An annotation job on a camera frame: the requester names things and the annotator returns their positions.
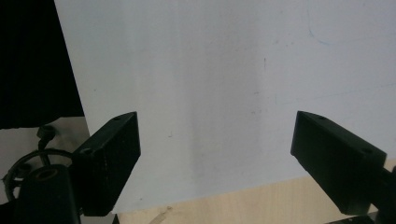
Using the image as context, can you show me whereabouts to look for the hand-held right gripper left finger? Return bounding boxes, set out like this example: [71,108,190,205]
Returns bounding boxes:
[72,111,142,217]

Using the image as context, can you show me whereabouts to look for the black cable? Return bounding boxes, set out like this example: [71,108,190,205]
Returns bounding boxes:
[2,124,75,203]

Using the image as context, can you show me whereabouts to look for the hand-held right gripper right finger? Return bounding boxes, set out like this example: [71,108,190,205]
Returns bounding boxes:
[290,110,388,217]

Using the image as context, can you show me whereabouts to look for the black curtain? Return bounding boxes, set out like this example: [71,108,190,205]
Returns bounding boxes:
[0,0,85,131]

